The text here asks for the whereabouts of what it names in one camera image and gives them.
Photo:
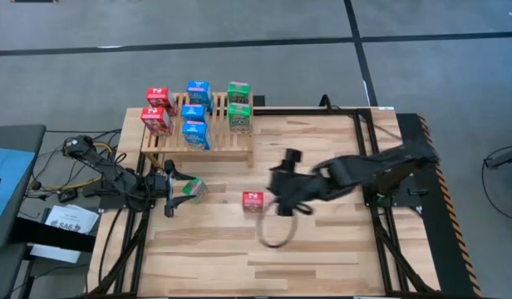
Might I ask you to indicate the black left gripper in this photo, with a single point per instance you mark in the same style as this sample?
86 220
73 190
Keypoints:
161 186

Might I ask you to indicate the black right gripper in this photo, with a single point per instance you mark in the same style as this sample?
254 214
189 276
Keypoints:
293 187

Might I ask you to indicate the green Apple Jacks cereal box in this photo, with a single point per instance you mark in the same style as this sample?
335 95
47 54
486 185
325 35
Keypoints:
238 92
195 190
239 117

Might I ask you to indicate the red Froot Loops cereal box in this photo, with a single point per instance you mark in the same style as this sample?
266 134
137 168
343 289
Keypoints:
253 200
154 118
158 97

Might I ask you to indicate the blue Rice Krispies cereal box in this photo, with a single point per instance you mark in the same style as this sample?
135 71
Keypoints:
199 91
195 135
193 112

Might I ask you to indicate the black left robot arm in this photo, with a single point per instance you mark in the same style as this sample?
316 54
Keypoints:
110 174

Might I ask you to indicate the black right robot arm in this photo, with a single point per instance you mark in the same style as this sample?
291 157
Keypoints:
380 170

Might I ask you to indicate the slatted wooden shelf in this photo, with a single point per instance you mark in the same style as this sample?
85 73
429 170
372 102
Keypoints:
227 145

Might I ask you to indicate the black power adapter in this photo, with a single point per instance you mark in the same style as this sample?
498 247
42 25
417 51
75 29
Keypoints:
67 195

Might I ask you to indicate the white printed paper sheet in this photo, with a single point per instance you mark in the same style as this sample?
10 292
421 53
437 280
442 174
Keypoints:
71 216

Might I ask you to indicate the dark grey desk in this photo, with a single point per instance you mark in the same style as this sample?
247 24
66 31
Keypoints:
4 270
19 137

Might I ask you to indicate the blue flat pad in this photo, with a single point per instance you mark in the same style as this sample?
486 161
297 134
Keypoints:
6 187

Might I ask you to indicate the black stand foot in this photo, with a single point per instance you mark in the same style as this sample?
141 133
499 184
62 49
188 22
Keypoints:
505 158

